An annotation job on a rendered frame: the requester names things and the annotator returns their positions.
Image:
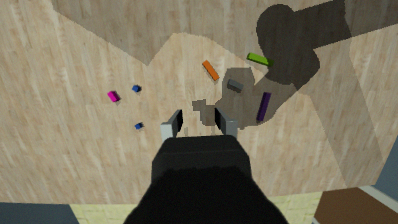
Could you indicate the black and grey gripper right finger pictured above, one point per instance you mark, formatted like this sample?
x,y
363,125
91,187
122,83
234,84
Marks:
x,y
228,126

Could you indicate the orange rod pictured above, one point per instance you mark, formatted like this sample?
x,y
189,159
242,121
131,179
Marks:
x,y
210,70

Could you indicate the small blue cube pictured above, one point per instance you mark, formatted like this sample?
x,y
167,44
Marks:
x,y
136,88
138,126

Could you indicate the lime green rod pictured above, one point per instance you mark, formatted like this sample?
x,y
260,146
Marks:
x,y
259,59

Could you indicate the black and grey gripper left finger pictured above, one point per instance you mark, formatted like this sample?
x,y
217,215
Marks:
x,y
170,128

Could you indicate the magenta rectangular block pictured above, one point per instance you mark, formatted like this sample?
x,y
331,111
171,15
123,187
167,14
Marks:
x,y
113,96

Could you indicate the purple rod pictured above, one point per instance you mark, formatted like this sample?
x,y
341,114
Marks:
x,y
263,106

